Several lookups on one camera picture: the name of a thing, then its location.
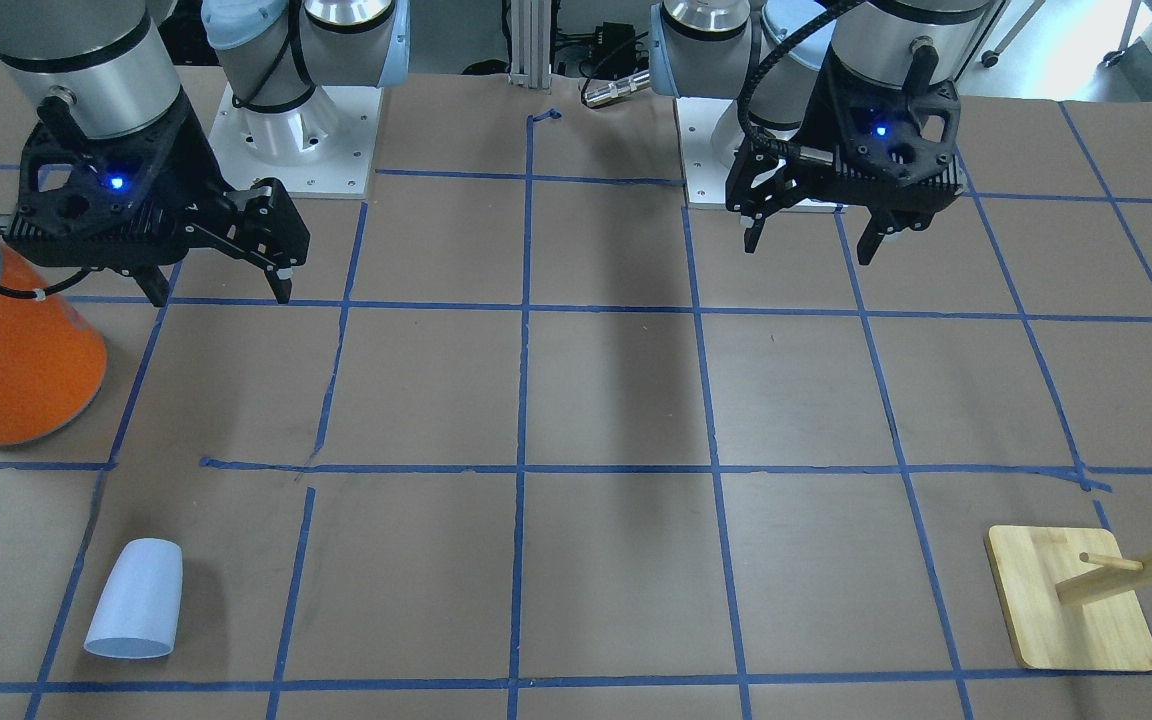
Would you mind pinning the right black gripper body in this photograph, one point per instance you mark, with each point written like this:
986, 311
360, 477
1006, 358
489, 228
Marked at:
198, 172

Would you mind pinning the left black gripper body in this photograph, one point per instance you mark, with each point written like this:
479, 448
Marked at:
808, 118

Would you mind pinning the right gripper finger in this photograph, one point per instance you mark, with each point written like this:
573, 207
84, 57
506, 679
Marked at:
280, 282
154, 282

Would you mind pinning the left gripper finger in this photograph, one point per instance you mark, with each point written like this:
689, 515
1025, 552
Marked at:
752, 229
878, 227

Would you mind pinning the light blue plastic cup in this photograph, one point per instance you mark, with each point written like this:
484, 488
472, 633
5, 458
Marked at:
137, 615

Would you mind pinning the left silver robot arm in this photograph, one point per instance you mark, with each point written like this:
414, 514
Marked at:
707, 49

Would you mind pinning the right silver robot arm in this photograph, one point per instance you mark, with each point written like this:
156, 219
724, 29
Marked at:
108, 60

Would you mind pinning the wooden cup rack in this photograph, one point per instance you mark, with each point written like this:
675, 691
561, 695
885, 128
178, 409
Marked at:
1068, 598

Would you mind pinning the orange cylindrical container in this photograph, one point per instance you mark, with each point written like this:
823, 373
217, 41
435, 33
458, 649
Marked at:
52, 362

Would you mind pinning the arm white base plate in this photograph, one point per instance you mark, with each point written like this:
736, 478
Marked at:
708, 139
323, 149

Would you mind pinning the aluminium frame post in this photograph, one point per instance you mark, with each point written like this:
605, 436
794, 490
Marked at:
531, 24

